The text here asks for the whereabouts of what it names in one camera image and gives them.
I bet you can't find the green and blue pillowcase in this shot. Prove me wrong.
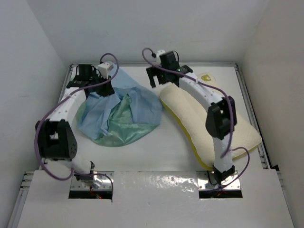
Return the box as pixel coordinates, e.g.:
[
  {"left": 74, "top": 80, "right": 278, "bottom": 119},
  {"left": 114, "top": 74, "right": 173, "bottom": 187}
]
[{"left": 76, "top": 69, "right": 162, "bottom": 147}]

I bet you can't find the cream pillow with yellow edge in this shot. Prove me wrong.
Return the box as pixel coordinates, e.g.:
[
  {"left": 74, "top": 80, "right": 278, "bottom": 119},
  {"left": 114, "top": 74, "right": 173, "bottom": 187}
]
[{"left": 159, "top": 84, "right": 262, "bottom": 170}]

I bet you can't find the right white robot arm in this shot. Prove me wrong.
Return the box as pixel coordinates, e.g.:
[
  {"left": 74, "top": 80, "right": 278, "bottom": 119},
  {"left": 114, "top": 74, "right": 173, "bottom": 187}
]
[{"left": 142, "top": 47, "right": 237, "bottom": 185}]

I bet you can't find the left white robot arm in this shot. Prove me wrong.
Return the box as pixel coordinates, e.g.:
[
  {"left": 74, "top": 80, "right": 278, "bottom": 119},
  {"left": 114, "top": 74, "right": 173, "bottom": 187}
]
[{"left": 34, "top": 62, "right": 114, "bottom": 182}]

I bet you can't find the white front cover board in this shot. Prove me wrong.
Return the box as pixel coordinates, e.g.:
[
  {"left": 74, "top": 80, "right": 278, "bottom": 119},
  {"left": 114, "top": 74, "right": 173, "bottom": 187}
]
[{"left": 19, "top": 170, "right": 293, "bottom": 228}]

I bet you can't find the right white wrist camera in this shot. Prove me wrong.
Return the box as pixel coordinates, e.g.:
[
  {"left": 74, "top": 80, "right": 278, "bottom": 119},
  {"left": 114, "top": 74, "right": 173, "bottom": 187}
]
[{"left": 155, "top": 49, "right": 166, "bottom": 65}]

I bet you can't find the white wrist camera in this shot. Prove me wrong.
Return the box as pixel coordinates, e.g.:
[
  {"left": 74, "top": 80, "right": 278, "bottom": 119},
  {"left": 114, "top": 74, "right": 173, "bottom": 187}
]
[
  {"left": 155, "top": 49, "right": 166, "bottom": 65},
  {"left": 97, "top": 62, "right": 114, "bottom": 78}
]

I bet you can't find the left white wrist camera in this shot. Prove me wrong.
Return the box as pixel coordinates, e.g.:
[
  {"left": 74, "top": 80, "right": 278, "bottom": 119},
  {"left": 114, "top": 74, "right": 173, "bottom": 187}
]
[{"left": 97, "top": 62, "right": 114, "bottom": 78}]

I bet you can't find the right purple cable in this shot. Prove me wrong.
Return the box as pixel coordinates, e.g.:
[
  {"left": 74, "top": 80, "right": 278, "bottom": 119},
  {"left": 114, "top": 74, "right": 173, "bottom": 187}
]
[{"left": 142, "top": 47, "right": 251, "bottom": 192}]

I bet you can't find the purple cable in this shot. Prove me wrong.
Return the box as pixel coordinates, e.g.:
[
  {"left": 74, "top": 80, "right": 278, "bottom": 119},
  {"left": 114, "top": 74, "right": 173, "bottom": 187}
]
[
  {"left": 142, "top": 47, "right": 251, "bottom": 192},
  {"left": 34, "top": 52, "right": 119, "bottom": 198}
]

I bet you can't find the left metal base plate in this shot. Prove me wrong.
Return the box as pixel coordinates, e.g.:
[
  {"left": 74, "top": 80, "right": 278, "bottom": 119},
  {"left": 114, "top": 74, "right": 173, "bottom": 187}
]
[{"left": 70, "top": 171, "right": 114, "bottom": 191}]

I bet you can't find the metal base plate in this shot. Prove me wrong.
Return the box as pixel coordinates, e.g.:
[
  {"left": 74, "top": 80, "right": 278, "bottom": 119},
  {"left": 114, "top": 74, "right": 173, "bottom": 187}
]
[
  {"left": 196, "top": 171, "right": 241, "bottom": 191},
  {"left": 70, "top": 171, "right": 114, "bottom": 191}
]

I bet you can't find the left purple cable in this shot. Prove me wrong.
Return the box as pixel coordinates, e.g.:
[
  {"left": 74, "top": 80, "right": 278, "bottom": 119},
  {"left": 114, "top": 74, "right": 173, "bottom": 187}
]
[{"left": 34, "top": 52, "right": 119, "bottom": 198}]

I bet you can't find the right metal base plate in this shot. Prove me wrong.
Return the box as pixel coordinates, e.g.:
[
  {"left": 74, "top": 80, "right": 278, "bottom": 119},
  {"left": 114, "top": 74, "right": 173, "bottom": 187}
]
[{"left": 196, "top": 171, "right": 241, "bottom": 191}]

